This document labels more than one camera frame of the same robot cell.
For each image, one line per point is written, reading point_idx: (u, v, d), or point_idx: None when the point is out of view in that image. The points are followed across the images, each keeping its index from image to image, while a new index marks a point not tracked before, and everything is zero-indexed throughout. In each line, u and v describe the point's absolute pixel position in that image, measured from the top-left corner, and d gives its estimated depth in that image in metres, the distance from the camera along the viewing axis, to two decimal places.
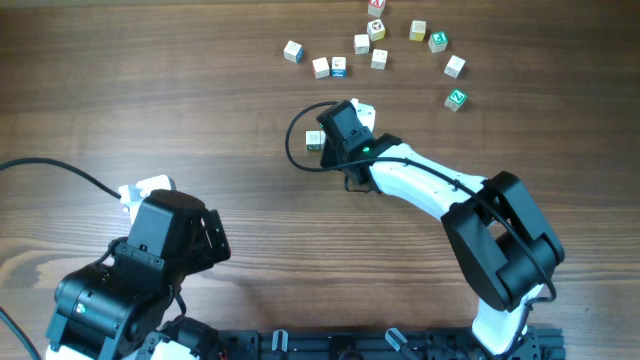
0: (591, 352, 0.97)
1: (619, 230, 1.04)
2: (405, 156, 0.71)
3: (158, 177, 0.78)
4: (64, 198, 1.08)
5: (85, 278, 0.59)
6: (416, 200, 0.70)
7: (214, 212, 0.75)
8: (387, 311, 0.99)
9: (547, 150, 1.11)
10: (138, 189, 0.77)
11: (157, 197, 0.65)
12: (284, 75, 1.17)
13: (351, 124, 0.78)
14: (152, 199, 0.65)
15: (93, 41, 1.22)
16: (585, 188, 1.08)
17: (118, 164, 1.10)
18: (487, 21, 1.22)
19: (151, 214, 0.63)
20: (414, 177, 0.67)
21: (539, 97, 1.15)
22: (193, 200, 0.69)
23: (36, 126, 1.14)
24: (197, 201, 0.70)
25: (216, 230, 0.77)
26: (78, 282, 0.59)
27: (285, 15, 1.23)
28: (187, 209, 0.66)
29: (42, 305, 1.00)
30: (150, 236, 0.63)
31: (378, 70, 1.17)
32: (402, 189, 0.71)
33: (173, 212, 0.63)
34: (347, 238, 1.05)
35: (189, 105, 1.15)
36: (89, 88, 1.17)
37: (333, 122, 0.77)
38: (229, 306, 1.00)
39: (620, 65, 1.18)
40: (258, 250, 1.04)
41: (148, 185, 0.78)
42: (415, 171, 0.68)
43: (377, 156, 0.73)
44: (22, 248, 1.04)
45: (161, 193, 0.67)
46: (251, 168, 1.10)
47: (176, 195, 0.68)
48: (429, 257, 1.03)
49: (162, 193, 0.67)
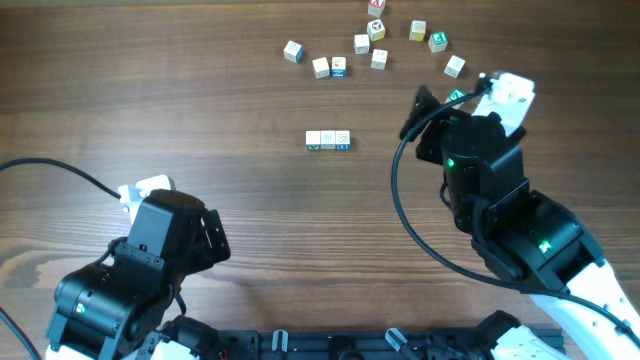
0: None
1: (620, 230, 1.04)
2: (613, 310, 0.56)
3: (158, 177, 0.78)
4: (65, 198, 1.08)
5: (84, 278, 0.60)
6: (586, 345, 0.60)
7: (215, 212, 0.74)
8: (387, 311, 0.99)
9: (548, 150, 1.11)
10: (138, 189, 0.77)
11: (157, 198, 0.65)
12: (284, 74, 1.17)
13: (503, 178, 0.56)
14: (153, 200, 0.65)
15: (94, 42, 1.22)
16: (585, 188, 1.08)
17: (118, 165, 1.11)
18: (487, 21, 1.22)
19: (151, 214, 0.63)
20: (617, 348, 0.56)
21: (539, 97, 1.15)
22: (194, 201, 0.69)
23: (37, 127, 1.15)
24: (197, 201, 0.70)
25: (216, 231, 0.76)
26: (78, 281, 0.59)
27: (284, 15, 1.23)
28: (188, 210, 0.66)
29: (42, 305, 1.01)
30: (150, 236, 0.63)
31: (378, 70, 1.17)
32: (577, 332, 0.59)
33: (173, 212, 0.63)
34: (347, 238, 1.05)
35: (189, 105, 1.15)
36: (89, 89, 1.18)
37: (482, 167, 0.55)
38: (229, 306, 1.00)
39: (621, 65, 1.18)
40: (258, 250, 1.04)
41: (149, 187, 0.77)
42: (624, 344, 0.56)
43: (549, 249, 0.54)
44: (22, 248, 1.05)
45: (161, 193, 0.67)
46: (251, 168, 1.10)
47: (178, 195, 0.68)
48: (429, 257, 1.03)
49: (162, 193, 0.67)
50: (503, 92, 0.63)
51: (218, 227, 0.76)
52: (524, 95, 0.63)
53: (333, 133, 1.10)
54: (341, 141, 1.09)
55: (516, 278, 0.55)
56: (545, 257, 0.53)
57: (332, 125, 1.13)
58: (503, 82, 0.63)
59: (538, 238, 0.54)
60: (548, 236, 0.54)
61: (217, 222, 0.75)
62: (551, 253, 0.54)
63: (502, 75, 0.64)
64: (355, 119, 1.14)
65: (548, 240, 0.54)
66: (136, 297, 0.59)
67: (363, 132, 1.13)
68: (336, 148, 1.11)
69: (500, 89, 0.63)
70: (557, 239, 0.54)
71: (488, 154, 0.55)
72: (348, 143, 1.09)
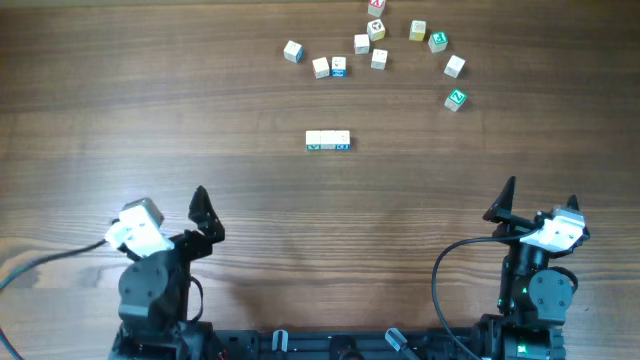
0: (591, 352, 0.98)
1: (619, 230, 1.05)
2: None
3: (139, 211, 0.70)
4: (64, 198, 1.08)
5: (124, 349, 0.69)
6: None
7: (194, 212, 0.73)
8: (387, 312, 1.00)
9: (548, 150, 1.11)
10: (124, 228, 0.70)
11: (127, 295, 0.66)
12: (283, 74, 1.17)
13: (544, 295, 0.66)
14: (123, 299, 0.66)
15: (93, 42, 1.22)
16: (585, 188, 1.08)
17: (118, 165, 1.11)
18: (487, 21, 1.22)
19: (130, 317, 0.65)
20: None
21: (539, 97, 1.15)
22: (158, 273, 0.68)
23: (37, 127, 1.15)
24: (161, 269, 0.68)
25: (210, 214, 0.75)
26: (120, 353, 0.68)
27: (284, 15, 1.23)
28: (157, 295, 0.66)
29: (42, 305, 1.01)
30: (140, 329, 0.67)
31: (378, 70, 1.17)
32: None
33: (149, 307, 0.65)
34: (347, 238, 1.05)
35: (189, 105, 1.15)
36: (89, 88, 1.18)
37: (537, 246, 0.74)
38: (229, 306, 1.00)
39: (621, 65, 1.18)
40: (258, 251, 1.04)
41: (131, 221, 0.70)
42: None
43: (521, 350, 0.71)
44: (21, 248, 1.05)
45: (126, 280, 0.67)
46: (251, 168, 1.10)
47: (146, 264, 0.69)
48: (428, 257, 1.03)
49: (129, 281, 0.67)
50: (551, 230, 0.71)
51: (204, 222, 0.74)
52: (574, 232, 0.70)
53: (333, 132, 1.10)
54: (341, 141, 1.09)
55: (495, 352, 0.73)
56: (517, 353, 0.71)
57: (332, 126, 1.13)
58: (554, 221, 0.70)
59: (521, 339, 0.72)
60: (528, 341, 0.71)
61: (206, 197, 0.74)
62: (522, 355, 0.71)
63: (557, 213, 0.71)
64: (356, 119, 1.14)
65: (525, 344, 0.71)
66: (167, 355, 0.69)
67: (363, 131, 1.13)
68: (336, 148, 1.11)
69: (545, 232, 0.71)
70: (534, 350, 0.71)
71: (542, 304, 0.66)
72: (348, 143, 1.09)
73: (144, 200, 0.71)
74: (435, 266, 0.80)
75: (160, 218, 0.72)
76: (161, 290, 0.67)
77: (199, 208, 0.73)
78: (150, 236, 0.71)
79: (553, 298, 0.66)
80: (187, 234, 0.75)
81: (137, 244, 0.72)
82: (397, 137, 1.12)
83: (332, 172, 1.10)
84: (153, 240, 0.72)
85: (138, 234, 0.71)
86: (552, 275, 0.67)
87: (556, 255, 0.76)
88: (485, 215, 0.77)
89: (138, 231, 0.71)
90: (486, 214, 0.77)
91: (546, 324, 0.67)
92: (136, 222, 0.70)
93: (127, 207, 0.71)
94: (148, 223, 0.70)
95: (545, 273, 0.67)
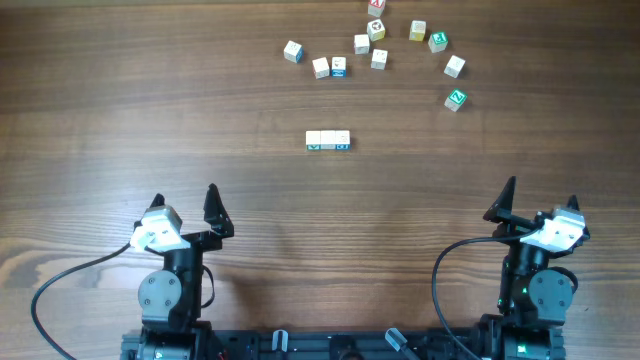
0: (590, 352, 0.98)
1: (619, 230, 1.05)
2: None
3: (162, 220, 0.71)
4: (64, 198, 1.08)
5: (151, 340, 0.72)
6: None
7: (210, 217, 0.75)
8: (387, 312, 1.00)
9: (547, 150, 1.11)
10: (149, 233, 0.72)
11: (146, 307, 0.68)
12: (283, 74, 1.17)
13: (545, 293, 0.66)
14: (144, 310, 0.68)
15: (93, 42, 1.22)
16: (584, 188, 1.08)
17: (118, 165, 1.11)
18: (487, 21, 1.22)
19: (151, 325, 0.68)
20: None
21: (539, 97, 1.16)
22: (171, 282, 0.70)
23: (37, 127, 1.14)
24: (174, 279, 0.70)
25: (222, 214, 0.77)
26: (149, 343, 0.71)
27: (284, 15, 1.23)
28: (174, 304, 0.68)
29: (41, 306, 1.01)
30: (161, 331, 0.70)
31: (378, 70, 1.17)
32: None
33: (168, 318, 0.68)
34: (347, 238, 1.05)
35: (189, 105, 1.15)
36: (89, 88, 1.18)
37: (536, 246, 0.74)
38: (229, 305, 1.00)
39: (620, 65, 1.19)
40: (258, 251, 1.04)
41: (154, 227, 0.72)
42: None
43: (521, 350, 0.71)
44: (21, 248, 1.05)
45: (144, 291, 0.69)
46: (251, 168, 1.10)
47: (161, 277, 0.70)
48: (428, 257, 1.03)
49: (147, 292, 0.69)
50: (551, 230, 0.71)
51: (218, 224, 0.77)
52: (574, 232, 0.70)
53: (333, 133, 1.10)
54: (341, 141, 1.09)
55: (496, 352, 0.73)
56: (517, 353, 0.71)
57: (332, 126, 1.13)
58: (555, 221, 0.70)
59: (522, 339, 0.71)
60: (528, 341, 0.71)
61: (217, 198, 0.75)
62: (523, 355, 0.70)
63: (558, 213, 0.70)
64: (356, 119, 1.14)
65: (525, 344, 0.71)
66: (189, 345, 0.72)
67: (363, 131, 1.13)
68: (336, 148, 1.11)
69: (545, 232, 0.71)
70: (534, 349, 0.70)
71: (542, 303, 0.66)
72: (348, 143, 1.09)
73: (166, 208, 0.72)
74: (435, 267, 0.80)
75: (179, 220, 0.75)
76: (178, 299, 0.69)
77: (214, 213, 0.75)
78: (171, 240, 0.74)
79: (553, 298, 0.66)
80: (204, 235, 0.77)
81: (158, 245, 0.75)
82: (397, 137, 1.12)
83: (331, 172, 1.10)
84: (173, 242, 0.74)
85: (160, 238, 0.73)
86: (552, 275, 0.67)
87: (556, 254, 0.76)
88: (485, 216, 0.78)
89: (160, 235, 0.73)
90: (486, 213, 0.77)
91: (546, 323, 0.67)
92: (158, 229, 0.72)
93: (149, 212, 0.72)
94: (170, 230, 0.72)
95: (546, 273, 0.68)
